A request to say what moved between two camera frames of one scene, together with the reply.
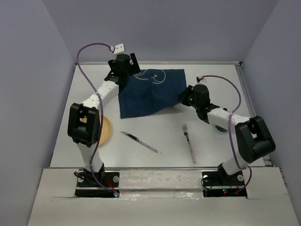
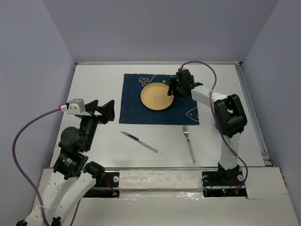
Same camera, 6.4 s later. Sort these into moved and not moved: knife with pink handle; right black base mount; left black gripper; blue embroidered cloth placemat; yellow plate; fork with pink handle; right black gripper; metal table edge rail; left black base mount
Moved: right black gripper; blue embroidered cloth placemat; yellow plate; left black gripper
Not moved: left black base mount; fork with pink handle; metal table edge rail; knife with pink handle; right black base mount
